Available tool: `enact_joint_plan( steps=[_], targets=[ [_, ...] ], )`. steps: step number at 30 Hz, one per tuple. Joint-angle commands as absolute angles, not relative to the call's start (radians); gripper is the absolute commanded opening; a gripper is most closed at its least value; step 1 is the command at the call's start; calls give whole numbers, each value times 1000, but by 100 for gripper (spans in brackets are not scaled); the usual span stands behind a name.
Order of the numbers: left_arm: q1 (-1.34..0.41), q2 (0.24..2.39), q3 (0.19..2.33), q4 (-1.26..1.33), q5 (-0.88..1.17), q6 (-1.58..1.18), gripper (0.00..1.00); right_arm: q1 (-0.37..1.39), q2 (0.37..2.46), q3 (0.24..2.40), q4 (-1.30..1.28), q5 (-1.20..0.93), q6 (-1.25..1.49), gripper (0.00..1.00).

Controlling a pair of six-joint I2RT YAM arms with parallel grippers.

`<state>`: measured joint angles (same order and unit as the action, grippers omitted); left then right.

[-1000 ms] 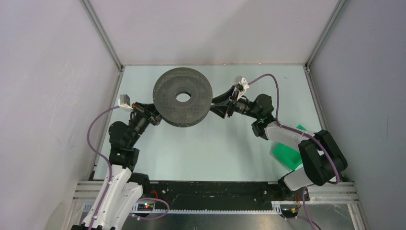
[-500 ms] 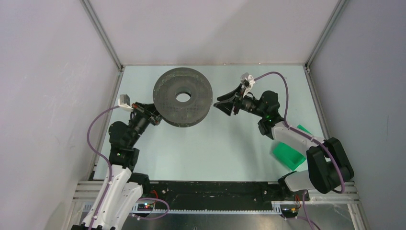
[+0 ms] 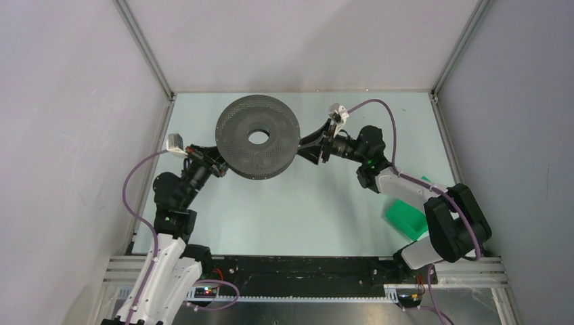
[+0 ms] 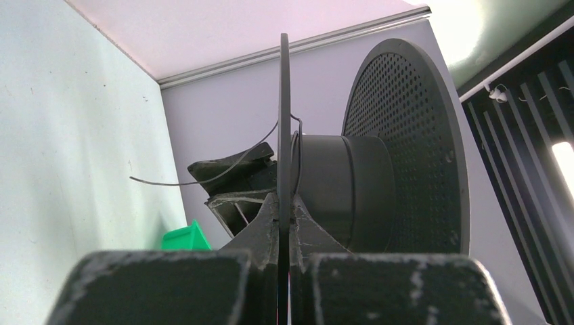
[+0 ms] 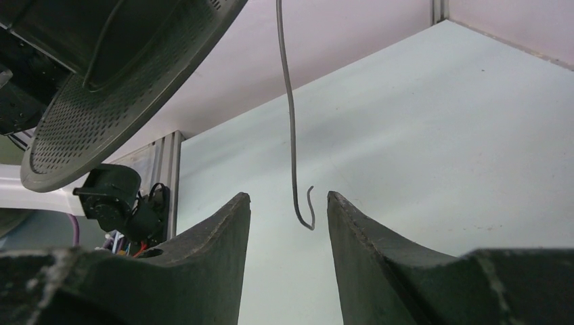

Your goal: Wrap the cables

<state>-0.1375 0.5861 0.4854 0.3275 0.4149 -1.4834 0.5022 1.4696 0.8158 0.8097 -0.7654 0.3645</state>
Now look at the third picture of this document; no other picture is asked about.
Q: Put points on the aluminium frame rail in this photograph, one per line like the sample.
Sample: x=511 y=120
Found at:
x=133 y=27

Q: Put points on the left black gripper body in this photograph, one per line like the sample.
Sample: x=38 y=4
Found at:
x=216 y=166

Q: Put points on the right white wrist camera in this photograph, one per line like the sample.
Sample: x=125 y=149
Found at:
x=338 y=115

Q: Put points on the dark grey cable spool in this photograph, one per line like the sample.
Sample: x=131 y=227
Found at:
x=258 y=136

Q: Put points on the right controller board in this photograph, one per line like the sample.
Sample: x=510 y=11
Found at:
x=409 y=301

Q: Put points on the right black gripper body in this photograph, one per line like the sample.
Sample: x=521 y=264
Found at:
x=338 y=145

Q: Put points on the green plastic tray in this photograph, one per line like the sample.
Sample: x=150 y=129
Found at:
x=406 y=213

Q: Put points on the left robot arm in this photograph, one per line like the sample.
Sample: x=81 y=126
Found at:
x=172 y=265

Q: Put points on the white slotted cable duct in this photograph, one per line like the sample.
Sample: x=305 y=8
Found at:
x=390 y=296

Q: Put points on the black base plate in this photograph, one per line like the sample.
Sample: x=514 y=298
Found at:
x=310 y=276

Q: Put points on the left controller board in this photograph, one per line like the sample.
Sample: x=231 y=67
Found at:
x=205 y=292

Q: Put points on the controller board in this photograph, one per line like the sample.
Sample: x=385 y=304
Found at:
x=205 y=292
x=409 y=301

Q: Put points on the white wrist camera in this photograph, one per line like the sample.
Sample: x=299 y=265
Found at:
x=338 y=115
x=174 y=145

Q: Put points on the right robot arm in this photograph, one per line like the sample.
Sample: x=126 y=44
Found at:
x=455 y=221

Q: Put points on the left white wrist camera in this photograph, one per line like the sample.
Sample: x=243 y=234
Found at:
x=174 y=145

